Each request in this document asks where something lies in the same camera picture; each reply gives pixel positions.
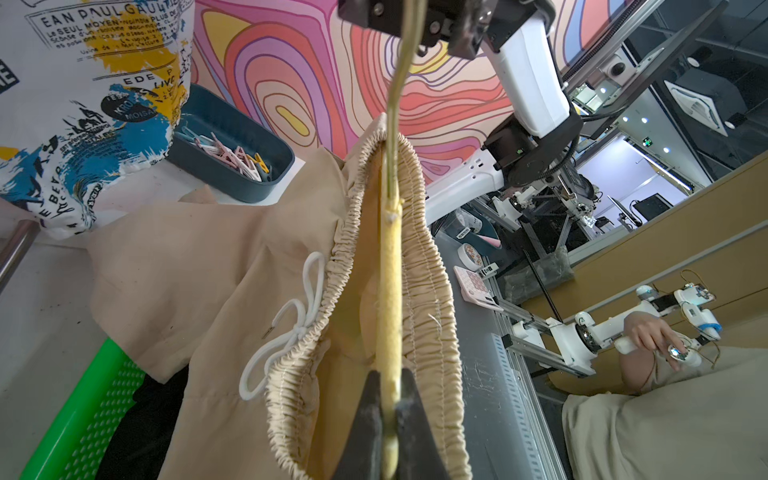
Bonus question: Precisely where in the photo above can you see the printed white blue yellow shorts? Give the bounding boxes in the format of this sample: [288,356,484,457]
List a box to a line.
[1,1,195,239]

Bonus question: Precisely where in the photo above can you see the person in beige shirt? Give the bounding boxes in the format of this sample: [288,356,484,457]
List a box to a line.
[562,312,767,479]

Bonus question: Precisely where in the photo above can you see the white tape roll on desk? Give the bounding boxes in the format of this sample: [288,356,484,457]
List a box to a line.
[457,243,484,271]

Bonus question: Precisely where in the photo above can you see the black shorts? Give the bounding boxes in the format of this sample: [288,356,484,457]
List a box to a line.
[96,367,189,479]

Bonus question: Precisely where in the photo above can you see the beige shorts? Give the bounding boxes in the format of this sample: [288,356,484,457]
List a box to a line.
[86,113,475,480]

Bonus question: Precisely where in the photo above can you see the green plastic basket tray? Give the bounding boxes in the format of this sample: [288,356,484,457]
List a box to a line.
[20,339,145,480]

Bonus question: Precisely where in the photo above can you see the clothes rack with steel bar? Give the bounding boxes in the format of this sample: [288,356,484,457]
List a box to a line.
[0,220,41,292]

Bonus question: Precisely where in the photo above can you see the yellow hanger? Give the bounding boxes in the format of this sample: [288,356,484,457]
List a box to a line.
[376,0,428,479]

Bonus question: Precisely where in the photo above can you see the dark teal clothespin bin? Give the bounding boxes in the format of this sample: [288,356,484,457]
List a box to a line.
[168,85,295,204]

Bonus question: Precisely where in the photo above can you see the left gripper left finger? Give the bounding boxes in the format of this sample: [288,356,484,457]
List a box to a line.
[332,371,383,480]

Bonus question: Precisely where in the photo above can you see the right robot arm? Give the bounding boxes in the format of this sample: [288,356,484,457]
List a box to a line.
[338,1,584,223]

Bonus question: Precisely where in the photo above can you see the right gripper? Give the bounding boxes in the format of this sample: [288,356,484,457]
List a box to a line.
[338,0,540,59]

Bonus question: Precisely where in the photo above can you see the pink calculator on desk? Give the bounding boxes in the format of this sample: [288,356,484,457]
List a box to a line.
[453,266,503,312]

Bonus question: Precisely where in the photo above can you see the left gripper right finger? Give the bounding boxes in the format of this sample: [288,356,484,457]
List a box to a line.
[395,369,450,480]

